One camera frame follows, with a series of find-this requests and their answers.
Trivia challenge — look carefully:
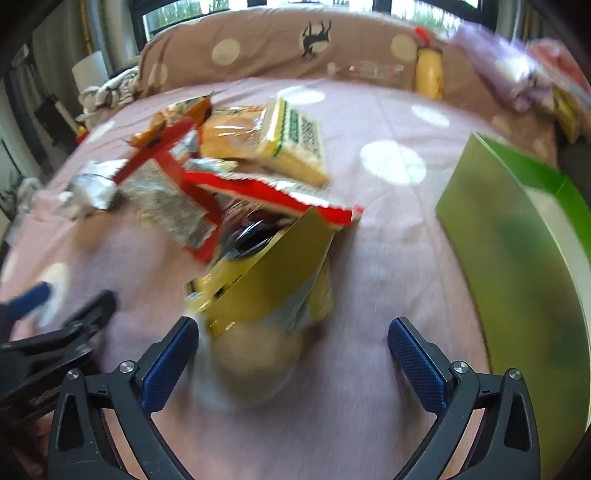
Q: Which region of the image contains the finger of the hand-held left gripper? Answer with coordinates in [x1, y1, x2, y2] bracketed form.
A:
[0, 290, 117, 409]
[0, 281, 54, 326]

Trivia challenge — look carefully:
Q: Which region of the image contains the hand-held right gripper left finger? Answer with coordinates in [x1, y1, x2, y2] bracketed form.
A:
[47, 316, 200, 480]

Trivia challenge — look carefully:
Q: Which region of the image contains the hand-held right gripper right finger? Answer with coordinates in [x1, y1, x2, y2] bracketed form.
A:
[388, 316, 542, 480]

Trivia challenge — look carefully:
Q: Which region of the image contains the green cardboard box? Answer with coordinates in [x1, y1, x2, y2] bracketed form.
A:
[435, 131, 591, 480]

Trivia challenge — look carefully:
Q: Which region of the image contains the gold black snack packet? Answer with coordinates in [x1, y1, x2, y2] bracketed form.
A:
[185, 205, 338, 337]

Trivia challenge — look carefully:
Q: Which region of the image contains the orange yellow cracker packet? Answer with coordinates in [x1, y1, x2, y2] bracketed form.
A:
[201, 98, 331, 188]

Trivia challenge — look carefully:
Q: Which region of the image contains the pink polka-dot bedsheet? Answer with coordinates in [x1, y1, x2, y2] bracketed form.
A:
[0, 76, 568, 480]

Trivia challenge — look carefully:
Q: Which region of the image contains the silver foil packet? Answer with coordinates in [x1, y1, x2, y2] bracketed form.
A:
[69, 159, 134, 217]

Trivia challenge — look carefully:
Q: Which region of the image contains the red silver snack packet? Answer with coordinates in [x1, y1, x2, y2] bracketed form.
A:
[113, 117, 225, 264]

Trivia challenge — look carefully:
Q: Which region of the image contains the red white snack packet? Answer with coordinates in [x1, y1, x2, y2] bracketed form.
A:
[180, 159, 365, 227]

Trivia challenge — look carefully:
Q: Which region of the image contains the white striped cloth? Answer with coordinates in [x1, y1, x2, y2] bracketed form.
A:
[78, 67, 141, 114]

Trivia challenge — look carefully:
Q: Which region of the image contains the orange brown foil packet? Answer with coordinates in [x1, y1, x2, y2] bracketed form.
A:
[131, 95, 214, 148]

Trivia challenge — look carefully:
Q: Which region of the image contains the white cylinder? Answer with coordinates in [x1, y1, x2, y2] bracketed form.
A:
[71, 51, 114, 90]

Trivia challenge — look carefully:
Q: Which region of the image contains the yellow bottle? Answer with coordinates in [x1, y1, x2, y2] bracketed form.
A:
[413, 28, 446, 101]

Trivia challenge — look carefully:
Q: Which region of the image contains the yellow snack bag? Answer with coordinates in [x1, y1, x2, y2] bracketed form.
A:
[551, 88, 583, 144]

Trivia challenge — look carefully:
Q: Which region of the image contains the black-framed window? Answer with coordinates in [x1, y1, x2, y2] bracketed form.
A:
[129, 0, 485, 42]

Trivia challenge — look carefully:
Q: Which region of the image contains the purple polka-dot cloth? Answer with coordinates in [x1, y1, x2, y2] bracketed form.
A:
[450, 25, 550, 114]

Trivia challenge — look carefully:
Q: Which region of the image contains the brown polka-dot pillow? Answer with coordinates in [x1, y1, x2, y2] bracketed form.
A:
[139, 8, 462, 100]

